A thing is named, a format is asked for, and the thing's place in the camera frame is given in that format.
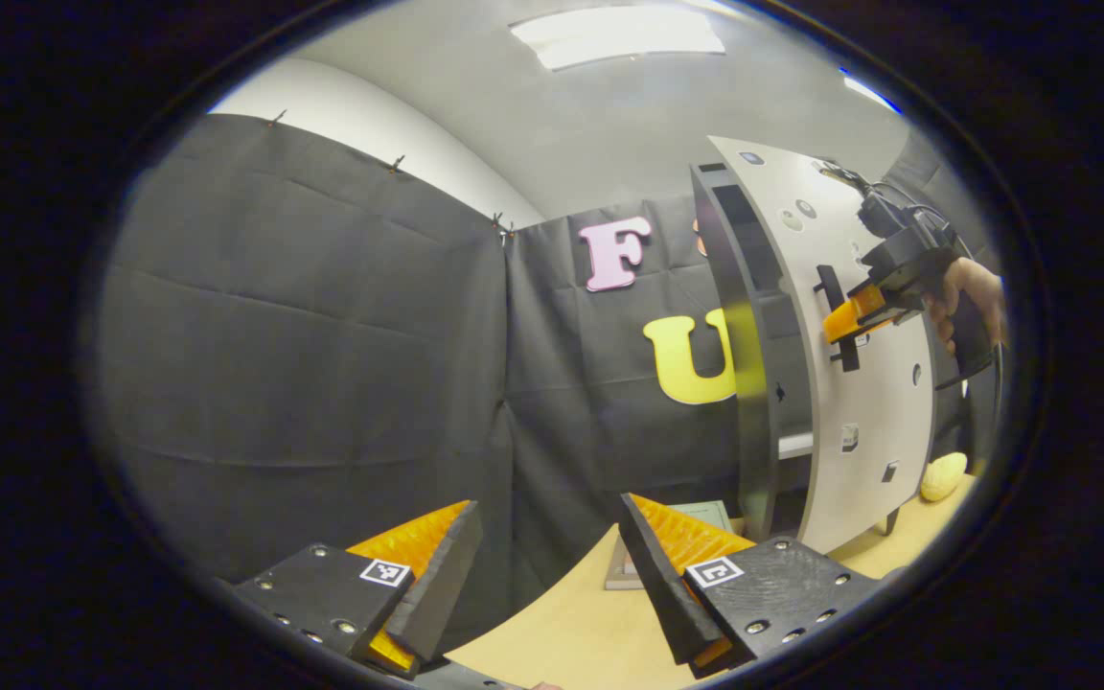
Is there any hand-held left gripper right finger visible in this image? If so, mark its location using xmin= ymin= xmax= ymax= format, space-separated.
xmin=620 ymin=493 xmax=884 ymax=679

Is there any small ceiling light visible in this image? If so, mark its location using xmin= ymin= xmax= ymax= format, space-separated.
xmin=839 ymin=67 xmax=901 ymax=114

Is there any yellow lumpy toy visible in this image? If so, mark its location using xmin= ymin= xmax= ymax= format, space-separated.
xmin=920 ymin=452 xmax=969 ymax=503

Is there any black door handle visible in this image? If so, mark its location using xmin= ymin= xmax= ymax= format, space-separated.
xmin=815 ymin=264 xmax=862 ymax=373

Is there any large ceiling light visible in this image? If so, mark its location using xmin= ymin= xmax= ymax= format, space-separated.
xmin=511 ymin=8 xmax=725 ymax=71

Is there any black backdrop cloth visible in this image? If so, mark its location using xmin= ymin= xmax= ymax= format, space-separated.
xmin=82 ymin=113 xmax=1003 ymax=653

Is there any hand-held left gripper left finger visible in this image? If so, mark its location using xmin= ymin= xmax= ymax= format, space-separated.
xmin=231 ymin=498 xmax=484 ymax=681

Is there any grey book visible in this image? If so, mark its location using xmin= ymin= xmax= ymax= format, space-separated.
xmin=605 ymin=535 xmax=647 ymax=591

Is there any grey cabinet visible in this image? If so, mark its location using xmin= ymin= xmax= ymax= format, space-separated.
xmin=691 ymin=161 xmax=901 ymax=545

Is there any grey cabinet door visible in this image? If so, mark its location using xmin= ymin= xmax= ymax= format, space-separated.
xmin=708 ymin=135 xmax=938 ymax=555

